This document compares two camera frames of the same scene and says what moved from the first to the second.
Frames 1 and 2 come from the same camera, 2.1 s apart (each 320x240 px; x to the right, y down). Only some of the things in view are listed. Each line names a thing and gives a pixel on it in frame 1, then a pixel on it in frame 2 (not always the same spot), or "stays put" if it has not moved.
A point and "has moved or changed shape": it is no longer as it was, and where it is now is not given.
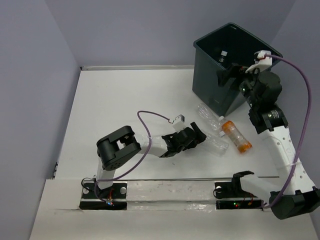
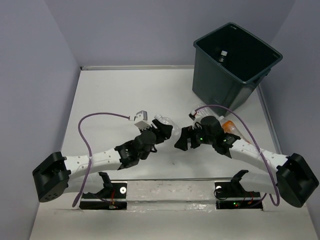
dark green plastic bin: x=216 y=51 stays put
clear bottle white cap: x=216 y=147 has moved or changed shape
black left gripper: x=199 y=138 to x=163 y=132
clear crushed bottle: x=223 y=53 stays put
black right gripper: x=236 y=70 to x=185 y=133
